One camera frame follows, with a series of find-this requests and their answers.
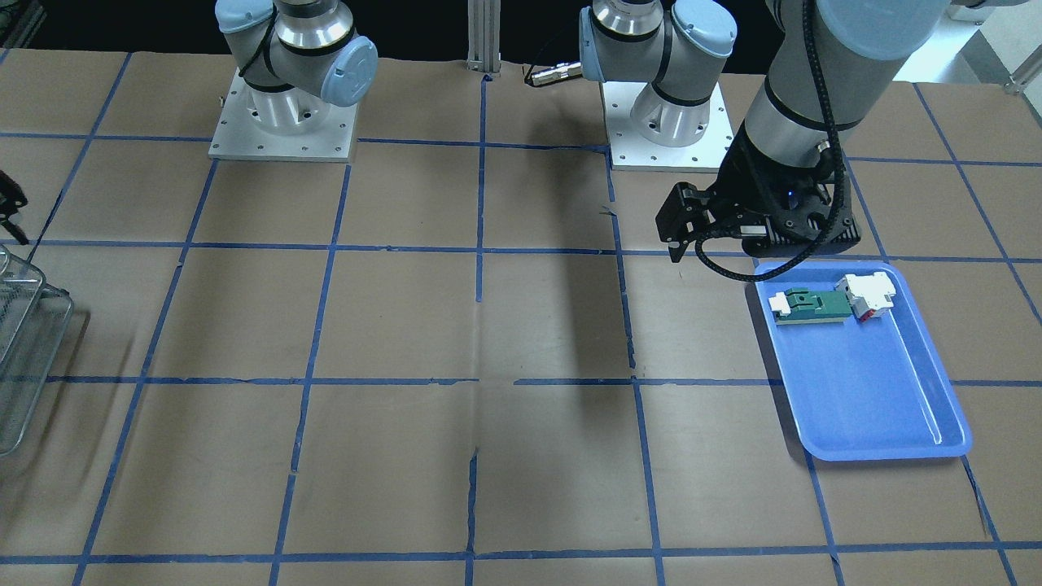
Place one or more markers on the green terminal block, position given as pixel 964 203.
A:
pixel 805 306

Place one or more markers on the silver cable connector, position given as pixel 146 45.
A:
pixel 551 76

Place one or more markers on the aluminium frame post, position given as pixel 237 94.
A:
pixel 483 53

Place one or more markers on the wire mesh shelf basket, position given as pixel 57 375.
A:
pixel 34 320

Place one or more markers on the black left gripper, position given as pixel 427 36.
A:
pixel 742 184

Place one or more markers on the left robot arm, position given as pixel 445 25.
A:
pixel 834 62

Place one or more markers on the white circuit breaker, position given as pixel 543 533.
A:
pixel 869 296

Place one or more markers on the blue plastic tray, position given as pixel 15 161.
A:
pixel 864 391

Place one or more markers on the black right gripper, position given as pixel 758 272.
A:
pixel 6 201

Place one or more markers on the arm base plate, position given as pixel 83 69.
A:
pixel 672 134
pixel 287 126

